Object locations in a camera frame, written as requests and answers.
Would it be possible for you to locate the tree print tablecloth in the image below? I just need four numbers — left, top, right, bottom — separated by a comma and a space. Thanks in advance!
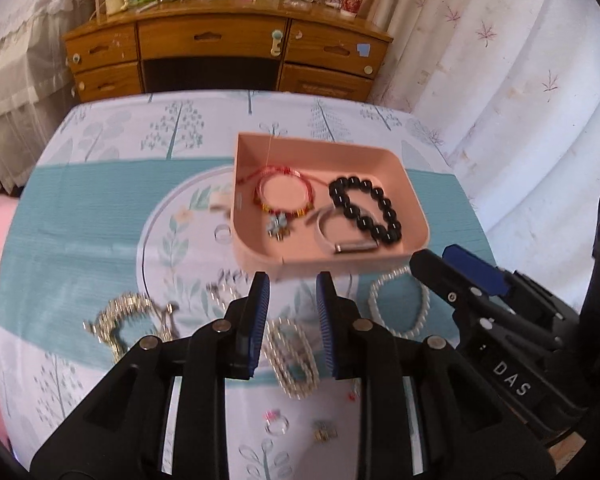
0, 89, 556, 480

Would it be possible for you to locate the silver bangle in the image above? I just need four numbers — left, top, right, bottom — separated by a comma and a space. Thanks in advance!
313, 206, 382, 255

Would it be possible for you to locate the gold chain bracelet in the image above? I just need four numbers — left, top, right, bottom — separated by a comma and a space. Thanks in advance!
83, 292, 182, 367

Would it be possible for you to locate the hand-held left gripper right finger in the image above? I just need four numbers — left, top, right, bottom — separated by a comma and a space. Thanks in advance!
316, 271, 556, 480

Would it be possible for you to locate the blue charm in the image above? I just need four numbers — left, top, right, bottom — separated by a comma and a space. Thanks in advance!
267, 213, 292, 241

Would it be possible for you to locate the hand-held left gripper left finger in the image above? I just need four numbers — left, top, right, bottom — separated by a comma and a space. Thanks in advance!
29, 271, 271, 480

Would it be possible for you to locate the black bead bracelet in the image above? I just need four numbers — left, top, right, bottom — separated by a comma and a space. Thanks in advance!
328, 175, 404, 244

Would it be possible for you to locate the multi-strand pearl bracelet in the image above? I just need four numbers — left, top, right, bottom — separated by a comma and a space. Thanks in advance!
262, 316, 322, 401

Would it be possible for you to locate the white lace cover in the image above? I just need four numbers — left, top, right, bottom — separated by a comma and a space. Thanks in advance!
0, 0, 100, 195

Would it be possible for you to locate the silver bead bracelet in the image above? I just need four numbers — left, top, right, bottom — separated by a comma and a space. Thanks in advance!
207, 269, 254, 312

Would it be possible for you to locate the ring with pink stone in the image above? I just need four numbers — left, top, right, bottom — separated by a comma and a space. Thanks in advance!
264, 409, 289, 437

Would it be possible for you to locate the wooden desk with drawers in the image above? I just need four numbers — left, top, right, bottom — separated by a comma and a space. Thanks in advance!
61, 0, 396, 104

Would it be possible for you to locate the white leaf print curtain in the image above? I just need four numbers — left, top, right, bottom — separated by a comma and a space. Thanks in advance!
368, 0, 600, 313

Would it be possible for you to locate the white pearl bracelet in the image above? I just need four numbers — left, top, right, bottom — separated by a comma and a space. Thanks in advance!
368, 267, 432, 340

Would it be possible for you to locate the small gold earring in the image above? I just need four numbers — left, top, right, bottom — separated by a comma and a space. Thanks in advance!
312, 419, 337, 444

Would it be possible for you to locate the pink plastic tray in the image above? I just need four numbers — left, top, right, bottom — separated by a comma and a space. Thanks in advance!
231, 132, 432, 282

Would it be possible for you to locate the red string bracelet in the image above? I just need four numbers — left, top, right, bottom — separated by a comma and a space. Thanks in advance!
239, 165, 332, 222

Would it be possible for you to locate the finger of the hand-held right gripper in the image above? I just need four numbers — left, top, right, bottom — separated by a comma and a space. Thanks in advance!
442, 244, 556, 321
409, 249, 496, 347

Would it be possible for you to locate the small white ornament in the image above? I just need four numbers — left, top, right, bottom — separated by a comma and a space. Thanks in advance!
206, 184, 237, 212

